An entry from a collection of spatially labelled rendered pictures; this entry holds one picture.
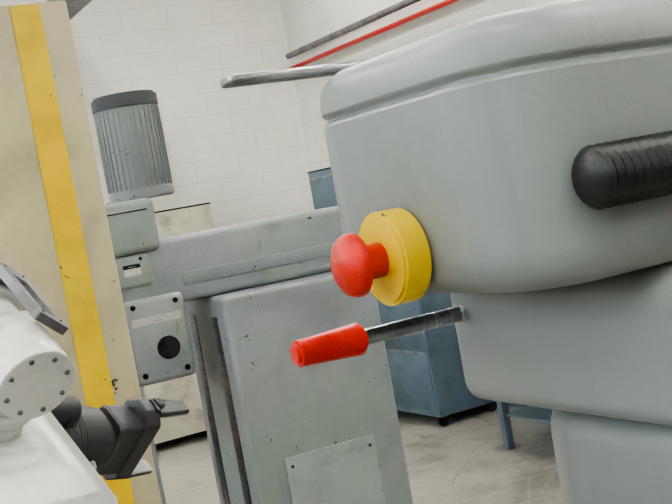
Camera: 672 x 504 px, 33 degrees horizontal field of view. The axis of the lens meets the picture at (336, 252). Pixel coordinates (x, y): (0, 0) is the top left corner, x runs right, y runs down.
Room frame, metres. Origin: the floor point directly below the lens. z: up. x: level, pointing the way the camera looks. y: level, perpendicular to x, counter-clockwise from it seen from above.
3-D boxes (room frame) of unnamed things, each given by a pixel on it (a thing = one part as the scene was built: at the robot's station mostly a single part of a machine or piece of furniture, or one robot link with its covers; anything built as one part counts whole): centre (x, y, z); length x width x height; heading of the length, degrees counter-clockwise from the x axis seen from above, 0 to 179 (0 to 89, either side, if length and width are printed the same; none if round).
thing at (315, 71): (0.84, -0.05, 1.89); 0.24 x 0.04 x 0.01; 120
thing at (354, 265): (0.70, -0.01, 1.76); 0.04 x 0.03 x 0.04; 27
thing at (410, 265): (0.71, -0.04, 1.76); 0.06 x 0.02 x 0.06; 27
